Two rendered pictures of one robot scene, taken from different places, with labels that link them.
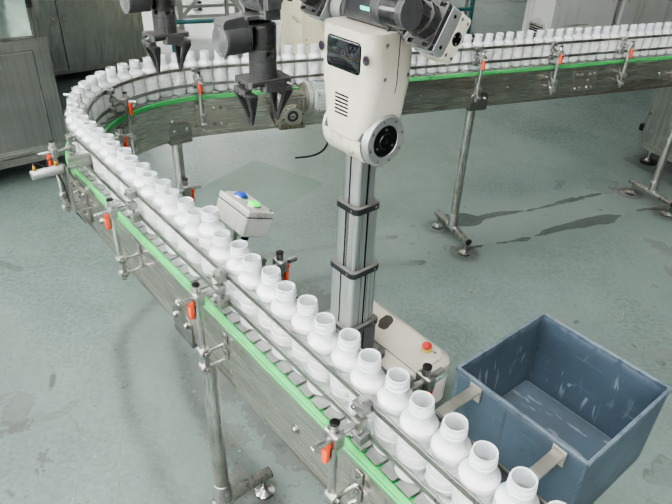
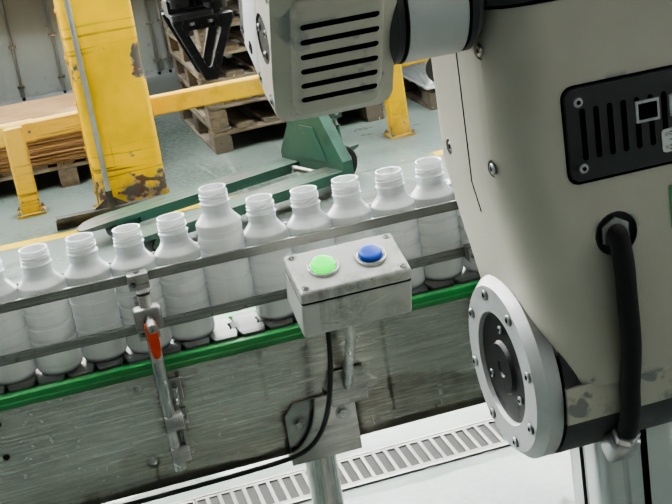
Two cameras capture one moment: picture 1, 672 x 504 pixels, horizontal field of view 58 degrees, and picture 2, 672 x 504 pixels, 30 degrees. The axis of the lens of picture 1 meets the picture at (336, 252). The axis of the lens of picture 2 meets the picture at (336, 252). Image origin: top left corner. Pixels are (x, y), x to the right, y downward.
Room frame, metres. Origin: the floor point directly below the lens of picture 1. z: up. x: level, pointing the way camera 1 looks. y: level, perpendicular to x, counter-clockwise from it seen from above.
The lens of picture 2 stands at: (2.01, -1.05, 1.60)
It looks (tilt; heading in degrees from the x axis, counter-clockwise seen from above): 18 degrees down; 118
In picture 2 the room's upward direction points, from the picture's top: 9 degrees counter-clockwise
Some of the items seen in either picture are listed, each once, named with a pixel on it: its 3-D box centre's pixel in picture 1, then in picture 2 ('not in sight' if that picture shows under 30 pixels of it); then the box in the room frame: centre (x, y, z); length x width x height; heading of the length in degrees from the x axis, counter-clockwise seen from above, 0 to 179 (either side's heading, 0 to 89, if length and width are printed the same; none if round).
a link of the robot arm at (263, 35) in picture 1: (259, 36); not in sight; (1.24, 0.17, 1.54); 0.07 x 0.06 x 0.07; 132
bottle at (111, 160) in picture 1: (117, 170); not in sight; (1.55, 0.63, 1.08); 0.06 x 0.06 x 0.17
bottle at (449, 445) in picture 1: (448, 459); not in sight; (0.60, -0.18, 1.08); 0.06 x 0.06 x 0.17
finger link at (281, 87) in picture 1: (270, 99); (202, 36); (1.25, 0.15, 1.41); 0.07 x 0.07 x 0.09; 39
